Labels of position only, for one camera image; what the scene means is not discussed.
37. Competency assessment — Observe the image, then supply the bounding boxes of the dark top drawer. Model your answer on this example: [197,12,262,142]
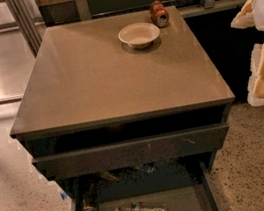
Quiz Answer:
[32,123,229,180]

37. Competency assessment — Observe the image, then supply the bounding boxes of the grey drawer cabinet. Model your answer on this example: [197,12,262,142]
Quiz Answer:
[11,9,234,211]

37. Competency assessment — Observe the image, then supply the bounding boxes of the open middle drawer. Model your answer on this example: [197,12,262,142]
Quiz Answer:
[58,158,225,211]

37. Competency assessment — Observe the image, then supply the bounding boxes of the dark can in drawer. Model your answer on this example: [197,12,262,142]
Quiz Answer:
[81,183,99,211]

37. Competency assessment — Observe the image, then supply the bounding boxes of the red soda can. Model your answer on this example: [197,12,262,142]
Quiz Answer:
[149,0,169,28]

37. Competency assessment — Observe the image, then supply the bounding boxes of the white bowl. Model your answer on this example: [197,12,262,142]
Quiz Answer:
[118,22,160,50]

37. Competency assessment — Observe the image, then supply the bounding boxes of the blue tape piece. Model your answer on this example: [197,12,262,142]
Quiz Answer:
[59,192,68,200]

